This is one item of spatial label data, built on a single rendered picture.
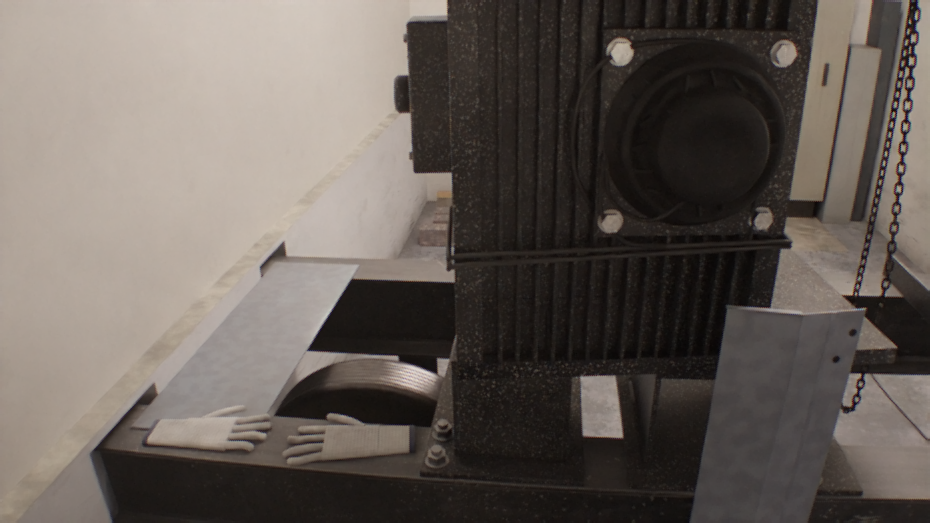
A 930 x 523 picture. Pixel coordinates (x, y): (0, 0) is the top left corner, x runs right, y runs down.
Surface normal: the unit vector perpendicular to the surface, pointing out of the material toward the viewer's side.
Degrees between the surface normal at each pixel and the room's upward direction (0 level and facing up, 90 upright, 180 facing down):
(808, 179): 90
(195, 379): 0
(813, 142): 90
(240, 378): 0
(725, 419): 90
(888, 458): 0
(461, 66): 90
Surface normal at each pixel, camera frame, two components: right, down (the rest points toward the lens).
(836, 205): -0.12, 0.40
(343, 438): -0.02, -0.91
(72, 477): 0.99, 0.03
